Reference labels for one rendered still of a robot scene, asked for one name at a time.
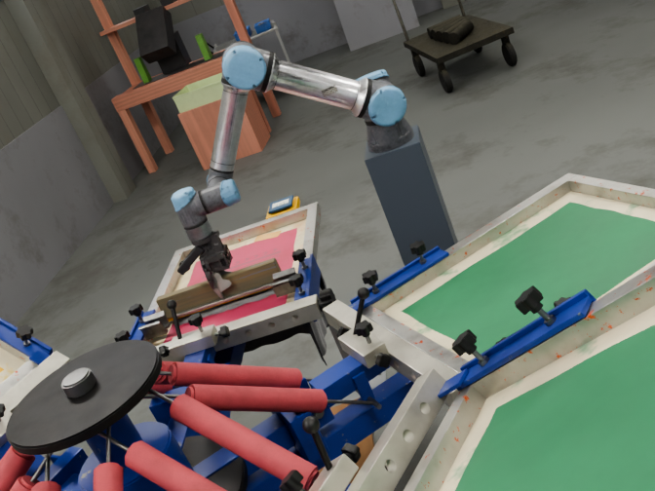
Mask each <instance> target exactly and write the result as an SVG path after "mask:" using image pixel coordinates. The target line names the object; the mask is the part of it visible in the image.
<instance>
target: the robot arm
mask: <svg viewBox="0 0 655 491"><path fill-rule="evenodd" d="M221 84H222V86H223V92H222V97H221V102H220V108H219V114H218V120H217V126H216V131H215V137H214V143H213V149H212V159H211V164H210V170H209V174H208V177H207V188H205V189H203V190H200V191H197V192H196V191H195V190H194V189H193V188H192V187H186V188H182V189H180V190H178V191H176V192H175V193H173V195H172V197H171V200H172V202H173V206H174V208H175V211H176V213H177V215H178V217H179V219H180V221H181V223H182V225H183V227H184V230H185V232H186V234H187V236H188V238H189V240H190V241H191V243H192V245H193V246H195V247H194V248H193V249H192V250H191V251H190V253H189V254H188V255H187V256H186V258H185V259H184V260H182V261H180V263H179V265H178V269H177V271H178V272H179V273H180V274H181V275H184V274H185V273H186V272H187V271H189V270H190V268H191V265H192V264H193V263H194V262H195V260H196V259H197V258H198V257H199V256H200V257H199V259H200V261H201V266H202V269H203V271H204V273H205V275H206V278H207V280H208V282H209V284H210V286H211V288H212V289H213V291H214V292H215V293H216V294H217V295H218V296H219V297H220V298H221V299H225V298H224V296H223V293H222V291H224V290H225V289H227V288H228V287H230V286H231V282H230V281H229V280H224V279H223V278H222V277H221V276H222V275H225V274H228V273H231V271H225V270H226V269H230V264H231V261H232V259H233V257H232V255H231V252H230V250H229V248H228V246H227V245H224V244H223V243H222V241H221V239H220V237H219V235H220V233H219V231H218V230H216V231H212V227H211V225H210V223H209V221H208V219H207V217H206V215H207V214H210V213H212V212H215V211H217V210H220V209H223V208H227V207H231V206H233V205H234V204H236V203H238V202H240V201H241V196H240V193H239V190H238V187H237V185H236V183H235V181H234V180H233V179H232V178H233V172H234V167H235V161H236V156H237V151H238V145H239V140H240V135H241V129H242V124H243V120H244V114H245V109H246V104H247V98H248V93H249V91H250V90H254V91H258V92H262V93H267V92H268V91H270V90H275V91H279V92H283V93H287V94H293V95H297V96H301V97H305V98H308V99H312V100H316V101H319V102H323V103H326V104H330V105H334V106H338V107H342V108H345V109H349V110H351V111H352V113H353V114H354V116H355V117H359V118H362V119H364V120H365V123H366V133H367V146H368V149H369V151H370V152H372V153H381V152H386V151H390V150H393V149H396V148H398V147H400V146H402V145H404V144H406V143H408V142H409V141H410V140H412V139H413V137H414V132H413V129H412V127H411V125H410V124H409V123H408V121H407V120H406V119H405V117H404V115H405V112H406V99H405V95H404V93H403V92H402V91H401V90H400V89H399V88H397V87H395V86H394V85H393V84H391V82H390V80H389V75H388V74H387V72H386V70H384V69H381V70H377V71H374V72H372V73H369V74H367V75H365V76H363V77H361V78H359V79H357V80H352V79H349V78H345V77H341V76H338V75H334V74H330V73H327V72H324V71H320V70H317V69H313V68H309V67H306V66H302V65H298V64H295V63H291V62H287V61H284V60H280V59H278V57H277V56H276V54H275V53H273V52H269V51H266V50H262V49H259V48H257V47H256V46H255V45H253V44H252V43H250V42H247V41H236V42H234V43H232V44H230V45H229V46H228V47H227V48H226V49H225V51H224V53H223V56H222V77H221Z"/></svg>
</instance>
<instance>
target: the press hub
mask: <svg viewBox="0 0 655 491"><path fill-rule="evenodd" d="M161 368H162V357H161V355H160V353H159V352H158V350H157V348H156V347H155V346H154V345H153V344H152V343H150V342H147V341H143V340H124V341H119V342H114V343H111V344H107V345H104V346H102V347H99V348H96V349H94V350H91V351H89V352H87V353H85V354H84V355H82V356H80V357H78V358H76V359H73V360H71V361H70V362H68V363H66V364H65V365H63V366H62V367H60V368H59V369H57V370H56V371H54V372H53V373H51V374H50V375H49V376H47V377H46V378H45V379H43V380H42V381H41V382H40V383H39V384H37V385H36V386H35V387H34V388H33V389H32V390H31V391H30V392H29V393H28V394H27V395H26V396H25V397H24V398H23V399H22V400H21V402H20V403H19V404H18V406H17V407H16V409H15V410H14V412H13V413H12V415H11V417H10V419H9V422H8V425H7V429H6V437H7V439H8V441H9V442H10V444H11V445H12V446H13V448H14V449H15V450H17V451H18V452H19V453H22V454H27V455H43V454H49V453H54V452H57V451H60V450H63V449H66V448H69V447H72V446H74V445H76V444H79V443H81V442H83V441H85V440H86V441H87V443H88V444H89V446H90V447H91V449H92V450H93V453H92V454H91V455H90V456H89V457H88V459H87V460H86V462H85V463H84V465H83V467H82V469H81V471H80V473H79V478H78V484H79V487H80V489H81V490H82V491H94V469H95V468H97V466H98V465H100V464H103V463H106V439H105V438H103V437H102V436H100V435H98V434H99V433H101V432H104V433H105V434H106V429H107V428H109V427H110V426H111V437H113V438H114V439H116V440H118V441H120V442H121V443H123V444H125V445H126V446H128V447H130V446H131V445H132V444H133V443H135V442H138V441H140V440H142V441H144V442H145V443H147V444H149V445H150V446H152V447H154V448H156V449H157V450H159V451H161V452H162V453H164V454H166V455H167V456H169V457H171V458H173V459H174V460H176V461H178V462H179V463H181V464H182V465H184V466H185V467H187V468H189V469H190V470H192V471H194V470H193V467H195V466H196V465H198V464H199V463H201V462H202V461H204V460H205V459H207V458H208V457H210V455H212V454H213V453H215V452H216V451H218V450H219V449H221V448H223V447H222V446H220V445H219V444H217V443H215V442H213V441H212V440H210V439H208V438H206V437H204V436H203V435H194V436H189V437H186V438H185V440H184V444H183V447H182V449H181V448H180V446H179V444H178V443H177V441H176V439H175V437H174V436H173V433H172V432H171V430H170V428H169V427H168V426H167V425H165V424H163V423H160V422H144V423H139V424H135V425H134V424H133V422H132V421H131V419H130V417H129V416H128V413H129V412H130V411H131V410H132V409H133V408H134V407H135V406H136V405H138V404H139V403H140V402H141V400H142V399H143V398H144V397H145V396H146V395H147V394H148V392H149V391H150V390H151V388H152V387H153V385H154V384H155V382H156V380H157V378H158V376H159V374H160V371H161ZM126 453H127V451H125V450H123V449H122V448H120V447H118V446H117V445H115V444H113V443H112V442H111V463H117V464H119V465H120V466H122V467H123V469H124V491H167V490H165V489H163V488H162V487H160V486H158V485H157V484H155V483H154V482H152V481H150V480H149V479H147V478H145V477H144V476H142V475H140V474H139V473H137V472H135V471H133V470H131V469H130V468H128V467H126V465H125V455H126ZM207 479H208V480H210V481H212V482H213V483H215V484H217V485H218V486H220V487H222V488H223V489H225V490H227V491H246V490H247V486H248V468H247V465H246V462H245V460H244V459H243V458H242V457H239V458H237V459H236V460H234V461H233V462H231V463H230V464H228V465H227V466H225V467H224V468H222V469H221V470H219V471H218V472H216V473H214V474H213V475H211V476H210V477H208V478H207Z"/></svg>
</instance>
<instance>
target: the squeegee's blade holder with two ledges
mask: <svg viewBox="0 0 655 491"><path fill-rule="evenodd" d="M271 283H273V282H271ZM271 283H267V284H264V285H261V286H258V287H255V288H252V289H249V290H246V291H243V292H240V293H237V294H234V295H231V296H227V297H224V298H225V299H218V300H215V301H213V302H210V303H207V304H204V305H201V306H198V307H195V308H192V309H189V310H186V311H183V312H180V313H177V314H176V316H177V317H178V318H180V317H183V316H186V315H189V314H192V313H195V312H198V311H201V310H204V309H207V308H209V307H212V306H215V305H218V304H221V303H224V302H227V301H230V300H234V299H237V298H240V297H243V296H246V295H249V294H252V293H255V292H258V291H260V290H263V289H266V288H269V287H272V286H271Z"/></svg>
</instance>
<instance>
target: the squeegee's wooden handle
mask: <svg viewBox="0 0 655 491"><path fill-rule="evenodd" d="M278 272H281V268H280V266H279V264H278V262H277V260H276V258H271V259H268V260H266V261H263V262H260V263H257V264H254V265H251V266H249V267H246V268H243V269H240V270H237V271H234V272H231V273H228V274H225V275H222V276H221V277H222V278H223V279H224V280H229V281H230V282H231V286H230V287H228V288H227V289H225V290H224V291H222V293H223V296H224V297H227V296H231V295H234V294H237V293H240V292H243V291H246V290H249V289H252V288H255V287H258V286H261V285H264V284H267V283H271V282H274V280H273V275H272V274H275V273H278ZM218 299H221V298H220V297H219V296H218V295H217V294H216V293H215V292H214V291H213V289H212V288H211V286H210V284H209V282H208V281H204V282H201V283H196V284H193V285H190V286H187V287H185V288H182V289H179V290H176V291H173V292H170V293H167V294H164V295H161V296H158V297H157V299H156V302H157V304H158V306H159V308H160V310H161V311H165V314H166V317H167V318H168V319H171V318H172V317H173V316H172V312H171V310H170V309H168V307H167V302H168V301H169V300H174V301H175V302H176V308H175V312H176V313H180V312H183V311H186V310H189V309H192V308H195V307H198V306H201V305H204V304H207V303H210V302H213V301H215V300H218Z"/></svg>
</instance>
